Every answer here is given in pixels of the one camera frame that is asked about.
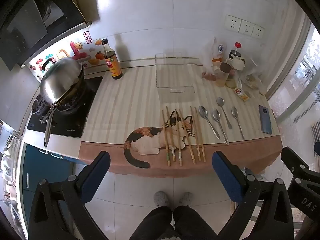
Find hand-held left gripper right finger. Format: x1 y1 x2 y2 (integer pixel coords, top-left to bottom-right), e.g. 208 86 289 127
212 151 294 240

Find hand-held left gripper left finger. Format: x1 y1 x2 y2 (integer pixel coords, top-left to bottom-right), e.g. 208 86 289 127
29 151 111 240

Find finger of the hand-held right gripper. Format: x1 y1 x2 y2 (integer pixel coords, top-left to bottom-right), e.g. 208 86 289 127
287 177 320 231
281 147 320 181

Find steel spoon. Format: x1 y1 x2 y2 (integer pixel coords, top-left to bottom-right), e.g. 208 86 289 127
198 106 221 140
212 109 229 145
216 97 233 130
231 106 245 141

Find clear plastic tray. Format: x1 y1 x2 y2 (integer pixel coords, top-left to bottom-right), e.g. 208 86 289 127
155 52 201 96

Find person's right grey slipper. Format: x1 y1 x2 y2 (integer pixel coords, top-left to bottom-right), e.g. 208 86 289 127
178 192 193 208

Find person's grey slipper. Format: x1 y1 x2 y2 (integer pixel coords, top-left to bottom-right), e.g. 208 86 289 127
153 191 169 208
178 192 193 208

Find blue smartphone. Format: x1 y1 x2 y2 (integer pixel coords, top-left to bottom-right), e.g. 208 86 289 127
258 105 273 135

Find black gas stove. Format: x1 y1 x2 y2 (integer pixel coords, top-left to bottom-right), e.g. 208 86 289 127
26 76 104 139

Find blue kitchen cabinet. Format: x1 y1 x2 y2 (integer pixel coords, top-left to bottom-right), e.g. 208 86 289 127
21 143 83 221

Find person's left grey slipper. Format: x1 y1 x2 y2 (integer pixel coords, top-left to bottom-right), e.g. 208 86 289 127
153 191 169 208

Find person's left leg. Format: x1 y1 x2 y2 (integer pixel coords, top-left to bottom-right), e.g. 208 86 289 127
128 206 174 240

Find cat print table mat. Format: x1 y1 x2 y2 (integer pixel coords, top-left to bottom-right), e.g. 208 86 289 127
79 64 283 178

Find small orange white box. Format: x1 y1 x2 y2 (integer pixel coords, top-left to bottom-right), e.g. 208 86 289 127
233 87 249 102

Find jar with brown lid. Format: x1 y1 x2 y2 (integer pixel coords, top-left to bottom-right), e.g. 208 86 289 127
215 62 232 88

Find white lidded container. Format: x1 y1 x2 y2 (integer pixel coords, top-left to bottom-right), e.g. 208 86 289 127
231 56 246 72

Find soy sauce bottle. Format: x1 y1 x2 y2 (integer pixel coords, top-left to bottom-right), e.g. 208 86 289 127
101 38 123 80

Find dark sauce bottle red cap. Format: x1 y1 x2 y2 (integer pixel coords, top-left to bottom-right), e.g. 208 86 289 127
228 42 243 63

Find black range hood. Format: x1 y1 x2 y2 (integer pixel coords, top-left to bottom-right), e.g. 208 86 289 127
0 0 92 71

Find window frame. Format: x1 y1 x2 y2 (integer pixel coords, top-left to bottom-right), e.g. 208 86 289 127
266 22 320 131

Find cartoon wall stickers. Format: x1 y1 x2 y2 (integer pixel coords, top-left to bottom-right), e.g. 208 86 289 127
28 31 106 81

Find white wall socket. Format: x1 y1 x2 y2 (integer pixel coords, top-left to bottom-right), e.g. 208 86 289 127
224 15 242 32
238 20 254 35
251 24 265 39

